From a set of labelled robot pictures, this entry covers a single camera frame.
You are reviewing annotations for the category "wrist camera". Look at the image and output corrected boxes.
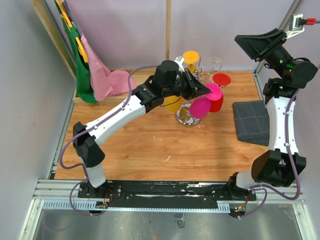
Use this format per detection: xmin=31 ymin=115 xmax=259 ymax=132
xmin=286 ymin=14 xmax=305 ymax=40
xmin=174 ymin=56 xmax=185 ymax=73

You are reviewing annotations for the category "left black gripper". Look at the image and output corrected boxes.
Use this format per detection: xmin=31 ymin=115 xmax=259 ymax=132
xmin=163 ymin=68 xmax=212 ymax=101

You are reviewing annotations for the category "green garment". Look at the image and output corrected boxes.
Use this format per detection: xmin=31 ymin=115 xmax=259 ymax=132
xmin=54 ymin=1 xmax=98 ymax=104

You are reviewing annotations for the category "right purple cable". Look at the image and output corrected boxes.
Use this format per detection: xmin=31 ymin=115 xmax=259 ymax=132
xmin=234 ymin=17 xmax=320 ymax=221

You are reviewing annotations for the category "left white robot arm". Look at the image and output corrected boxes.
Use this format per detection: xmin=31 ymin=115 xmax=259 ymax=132
xmin=72 ymin=60 xmax=211 ymax=198

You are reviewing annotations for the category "pink garment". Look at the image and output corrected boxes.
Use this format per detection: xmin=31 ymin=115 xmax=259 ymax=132
xmin=80 ymin=35 xmax=129 ymax=102

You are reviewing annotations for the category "purple cable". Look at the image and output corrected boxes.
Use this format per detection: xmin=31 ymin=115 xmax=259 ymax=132
xmin=234 ymin=17 xmax=320 ymax=221
xmin=60 ymin=64 xmax=161 ymax=217

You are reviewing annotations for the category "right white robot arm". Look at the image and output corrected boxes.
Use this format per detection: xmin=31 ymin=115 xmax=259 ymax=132
xmin=225 ymin=28 xmax=318 ymax=200

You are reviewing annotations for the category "red plastic wine glass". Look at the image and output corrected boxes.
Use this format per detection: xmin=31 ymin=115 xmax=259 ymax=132
xmin=208 ymin=73 xmax=231 ymax=113

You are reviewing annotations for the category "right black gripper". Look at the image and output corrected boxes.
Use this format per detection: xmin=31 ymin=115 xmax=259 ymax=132
xmin=235 ymin=28 xmax=295 ymax=80

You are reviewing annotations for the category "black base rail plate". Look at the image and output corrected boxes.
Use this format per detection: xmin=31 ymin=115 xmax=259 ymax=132
xmin=77 ymin=180 xmax=257 ymax=212

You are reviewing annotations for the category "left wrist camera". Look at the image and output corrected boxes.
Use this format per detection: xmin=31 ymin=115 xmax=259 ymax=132
xmin=174 ymin=56 xmax=185 ymax=73

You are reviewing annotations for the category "grey folded cloth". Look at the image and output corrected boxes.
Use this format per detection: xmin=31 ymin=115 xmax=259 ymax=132
xmin=232 ymin=100 xmax=270 ymax=146

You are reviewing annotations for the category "yellow clothes hanger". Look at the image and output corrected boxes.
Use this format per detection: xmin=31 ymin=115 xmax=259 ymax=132
xmin=55 ymin=0 xmax=89 ymax=63

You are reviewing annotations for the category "wooden clothes rack frame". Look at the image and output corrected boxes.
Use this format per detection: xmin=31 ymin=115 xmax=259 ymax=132
xmin=29 ymin=0 xmax=174 ymax=104

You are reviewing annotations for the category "clear wine glass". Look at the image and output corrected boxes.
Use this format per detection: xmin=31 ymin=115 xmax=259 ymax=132
xmin=208 ymin=57 xmax=223 ymax=77

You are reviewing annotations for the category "magenta plastic wine glass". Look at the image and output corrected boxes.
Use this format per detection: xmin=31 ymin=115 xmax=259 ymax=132
xmin=189 ymin=83 xmax=213 ymax=119

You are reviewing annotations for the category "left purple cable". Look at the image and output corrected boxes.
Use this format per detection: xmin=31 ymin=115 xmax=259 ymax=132
xmin=60 ymin=64 xmax=161 ymax=217

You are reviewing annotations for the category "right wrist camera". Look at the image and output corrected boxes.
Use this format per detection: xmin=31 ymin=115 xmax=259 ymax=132
xmin=286 ymin=14 xmax=305 ymax=40

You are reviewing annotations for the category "yellow wine glass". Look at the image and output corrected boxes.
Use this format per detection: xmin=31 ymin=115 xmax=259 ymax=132
xmin=163 ymin=96 xmax=184 ymax=112
xmin=182 ymin=50 xmax=200 ymax=73

